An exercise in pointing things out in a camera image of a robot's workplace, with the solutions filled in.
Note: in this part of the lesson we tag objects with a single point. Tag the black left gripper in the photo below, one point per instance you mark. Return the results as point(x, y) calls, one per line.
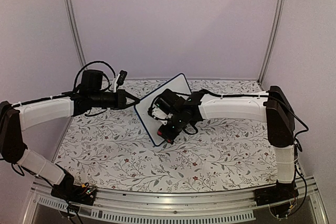
point(121, 101)

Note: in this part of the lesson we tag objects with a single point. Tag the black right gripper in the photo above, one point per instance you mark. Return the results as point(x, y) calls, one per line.
point(171, 135)

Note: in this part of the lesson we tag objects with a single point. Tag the blue-framed whiteboard with writing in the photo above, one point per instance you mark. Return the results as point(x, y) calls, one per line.
point(177, 84)

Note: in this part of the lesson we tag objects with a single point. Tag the red whiteboard eraser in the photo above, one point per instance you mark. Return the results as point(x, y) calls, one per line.
point(165, 137)

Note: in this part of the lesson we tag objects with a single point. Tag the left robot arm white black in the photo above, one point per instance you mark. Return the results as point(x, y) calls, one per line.
point(27, 128)

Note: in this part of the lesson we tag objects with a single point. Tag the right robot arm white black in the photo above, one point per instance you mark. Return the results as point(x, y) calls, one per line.
point(270, 107)

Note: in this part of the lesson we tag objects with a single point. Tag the floral patterned table mat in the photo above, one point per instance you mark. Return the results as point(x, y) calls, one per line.
point(113, 150)

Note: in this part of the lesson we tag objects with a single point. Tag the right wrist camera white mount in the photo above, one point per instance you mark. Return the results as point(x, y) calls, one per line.
point(157, 114)

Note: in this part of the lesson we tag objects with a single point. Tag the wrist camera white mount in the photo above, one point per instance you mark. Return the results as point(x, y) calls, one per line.
point(118, 80)
point(157, 114)

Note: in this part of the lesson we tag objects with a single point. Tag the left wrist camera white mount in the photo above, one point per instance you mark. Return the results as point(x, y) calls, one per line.
point(118, 80)

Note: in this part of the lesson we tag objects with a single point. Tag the aluminium front rail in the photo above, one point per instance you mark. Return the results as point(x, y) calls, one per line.
point(230, 206)

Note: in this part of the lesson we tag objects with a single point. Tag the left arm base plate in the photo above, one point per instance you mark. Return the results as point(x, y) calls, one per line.
point(82, 194)

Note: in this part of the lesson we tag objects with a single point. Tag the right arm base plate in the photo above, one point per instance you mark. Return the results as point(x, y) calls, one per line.
point(276, 193)

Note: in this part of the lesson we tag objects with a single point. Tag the left aluminium frame post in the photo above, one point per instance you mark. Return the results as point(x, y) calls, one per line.
point(75, 33)

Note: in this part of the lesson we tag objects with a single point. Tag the aluminium frame post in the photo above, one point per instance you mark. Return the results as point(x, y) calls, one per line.
point(272, 39)
point(75, 33)

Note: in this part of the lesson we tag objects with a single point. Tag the right aluminium frame post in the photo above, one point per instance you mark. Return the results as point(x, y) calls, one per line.
point(272, 39)

